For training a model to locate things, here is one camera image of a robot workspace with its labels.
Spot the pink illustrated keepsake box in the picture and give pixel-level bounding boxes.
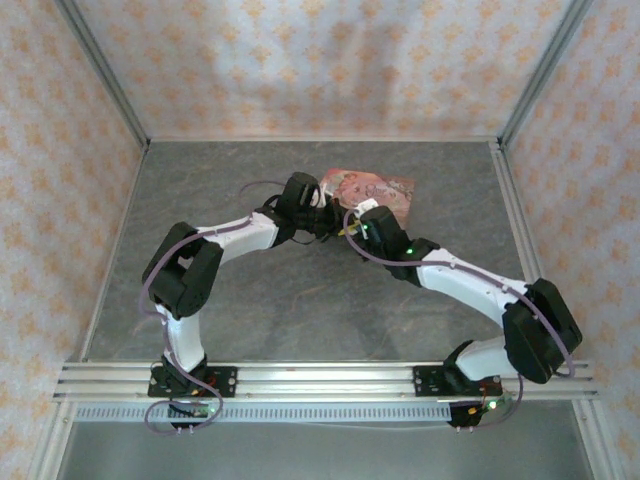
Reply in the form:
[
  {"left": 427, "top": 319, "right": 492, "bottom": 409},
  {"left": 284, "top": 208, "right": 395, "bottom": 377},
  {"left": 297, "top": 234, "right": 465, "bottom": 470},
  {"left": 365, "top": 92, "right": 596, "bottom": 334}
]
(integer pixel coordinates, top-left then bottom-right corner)
[{"left": 319, "top": 167, "right": 417, "bottom": 234}]

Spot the small green circuit board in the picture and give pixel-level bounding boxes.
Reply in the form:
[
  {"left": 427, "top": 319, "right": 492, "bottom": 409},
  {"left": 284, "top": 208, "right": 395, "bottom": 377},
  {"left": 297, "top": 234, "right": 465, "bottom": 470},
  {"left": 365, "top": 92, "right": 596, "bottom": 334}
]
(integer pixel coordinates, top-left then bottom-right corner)
[
  {"left": 167, "top": 400, "right": 215, "bottom": 420},
  {"left": 467, "top": 394, "right": 514, "bottom": 419}
]

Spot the aluminium frame side rail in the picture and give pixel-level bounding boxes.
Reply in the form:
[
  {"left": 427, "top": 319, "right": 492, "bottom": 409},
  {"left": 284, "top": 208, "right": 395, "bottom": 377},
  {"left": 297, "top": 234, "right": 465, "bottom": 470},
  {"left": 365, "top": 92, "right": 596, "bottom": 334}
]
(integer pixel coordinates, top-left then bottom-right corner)
[
  {"left": 78, "top": 142, "right": 151, "bottom": 362},
  {"left": 490, "top": 140, "right": 571, "bottom": 361}
]

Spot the aluminium base rail beam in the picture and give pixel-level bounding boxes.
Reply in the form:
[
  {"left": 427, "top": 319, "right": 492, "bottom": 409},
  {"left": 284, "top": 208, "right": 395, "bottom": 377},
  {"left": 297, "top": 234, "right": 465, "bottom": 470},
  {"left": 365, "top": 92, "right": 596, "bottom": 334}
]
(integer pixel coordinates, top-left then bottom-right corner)
[{"left": 52, "top": 360, "right": 599, "bottom": 402}]

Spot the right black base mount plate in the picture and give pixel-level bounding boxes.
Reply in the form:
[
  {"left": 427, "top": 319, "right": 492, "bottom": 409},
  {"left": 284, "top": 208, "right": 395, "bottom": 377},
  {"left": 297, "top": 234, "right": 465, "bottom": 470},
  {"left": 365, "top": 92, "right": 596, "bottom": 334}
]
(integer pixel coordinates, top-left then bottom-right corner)
[{"left": 412, "top": 364, "right": 504, "bottom": 399}]

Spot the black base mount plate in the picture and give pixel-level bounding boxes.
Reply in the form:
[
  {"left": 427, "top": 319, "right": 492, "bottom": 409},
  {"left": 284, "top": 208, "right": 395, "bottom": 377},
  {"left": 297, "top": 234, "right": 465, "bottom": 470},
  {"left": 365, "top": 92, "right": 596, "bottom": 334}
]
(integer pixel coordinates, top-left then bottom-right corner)
[
  {"left": 148, "top": 365, "right": 239, "bottom": 400},
  {"left": 412, "top": 364, "right": 504, "bottom": 399}
]

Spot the grey slotted cable duct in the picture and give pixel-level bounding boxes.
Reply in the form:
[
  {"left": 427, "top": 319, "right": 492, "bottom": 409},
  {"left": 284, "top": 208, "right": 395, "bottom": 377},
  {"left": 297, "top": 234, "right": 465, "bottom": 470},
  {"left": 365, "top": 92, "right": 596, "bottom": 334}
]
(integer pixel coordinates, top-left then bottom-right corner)
[{"left": 74, "top": 403, "right": 454, "bottom": 424}]

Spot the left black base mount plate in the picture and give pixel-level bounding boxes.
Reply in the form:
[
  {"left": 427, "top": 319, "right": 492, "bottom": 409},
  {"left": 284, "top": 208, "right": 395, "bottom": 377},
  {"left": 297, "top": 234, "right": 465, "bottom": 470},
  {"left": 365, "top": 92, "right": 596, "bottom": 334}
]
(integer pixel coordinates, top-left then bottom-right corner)
[{"left": 148, "top": 365, "right": 239, "bottom": 400}]

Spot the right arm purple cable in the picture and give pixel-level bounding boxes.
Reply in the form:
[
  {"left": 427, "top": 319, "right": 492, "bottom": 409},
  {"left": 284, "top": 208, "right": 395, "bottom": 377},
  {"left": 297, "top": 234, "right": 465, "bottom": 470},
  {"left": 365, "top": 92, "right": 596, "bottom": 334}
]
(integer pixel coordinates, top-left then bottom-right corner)
[{"left": 342, "top": 209, "right": 576, "bottom": 431}]

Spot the aluminium frame post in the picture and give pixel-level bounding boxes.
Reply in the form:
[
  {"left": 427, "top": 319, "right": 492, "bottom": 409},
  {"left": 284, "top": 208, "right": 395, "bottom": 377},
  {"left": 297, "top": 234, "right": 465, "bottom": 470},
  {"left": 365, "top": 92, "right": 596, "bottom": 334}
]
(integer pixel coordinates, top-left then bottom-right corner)
[
  {"left": 55, "top": 0, "right": 151, "bottom": 152},
  {"left": 498, "top": 0, "right": 597, "bottom": 149}
]

